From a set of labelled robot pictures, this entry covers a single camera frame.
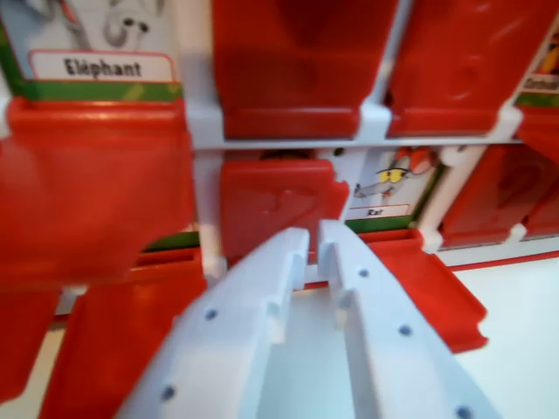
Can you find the red flap of snake card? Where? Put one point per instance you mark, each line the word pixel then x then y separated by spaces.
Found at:
pixel 262 196

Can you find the red board flap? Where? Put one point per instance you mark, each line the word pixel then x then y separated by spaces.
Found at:
pixel 454 65
pixel 297 65
pixel 489 196

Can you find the red flap of elephant card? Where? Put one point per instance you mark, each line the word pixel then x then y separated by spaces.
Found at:
pixel 96 183

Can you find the red flap of snail card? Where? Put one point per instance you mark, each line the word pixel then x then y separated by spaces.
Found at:
pixel 118 340

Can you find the red flap of rat card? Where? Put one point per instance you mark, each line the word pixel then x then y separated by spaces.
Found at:
pixel 419 279

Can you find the elephant picture card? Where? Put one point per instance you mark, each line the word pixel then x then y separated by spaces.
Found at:
pixel 100 65

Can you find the red and white game board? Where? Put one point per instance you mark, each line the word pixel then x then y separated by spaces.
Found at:
pixel 375 122

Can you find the rat picture card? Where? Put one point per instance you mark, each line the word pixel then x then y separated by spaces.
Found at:
pixel 388 187

